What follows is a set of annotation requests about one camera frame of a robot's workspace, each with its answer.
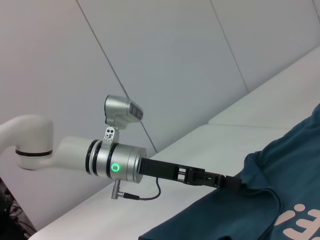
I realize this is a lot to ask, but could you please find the dark clutter beside table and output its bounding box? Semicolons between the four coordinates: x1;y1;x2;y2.
0;176;38;240

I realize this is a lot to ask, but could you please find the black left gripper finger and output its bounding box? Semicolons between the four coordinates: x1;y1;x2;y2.
186;167;242;194

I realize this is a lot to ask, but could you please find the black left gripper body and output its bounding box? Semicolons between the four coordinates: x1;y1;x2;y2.
139;157;191;184

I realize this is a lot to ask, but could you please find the teal t-shirt with FREE print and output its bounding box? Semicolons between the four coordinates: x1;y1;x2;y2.
138;103;320;240

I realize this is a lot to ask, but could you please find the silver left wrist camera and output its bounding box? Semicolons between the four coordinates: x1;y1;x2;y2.
101;94;144;149

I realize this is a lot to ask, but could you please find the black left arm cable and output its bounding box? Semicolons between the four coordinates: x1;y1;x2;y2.
123;176;162;201

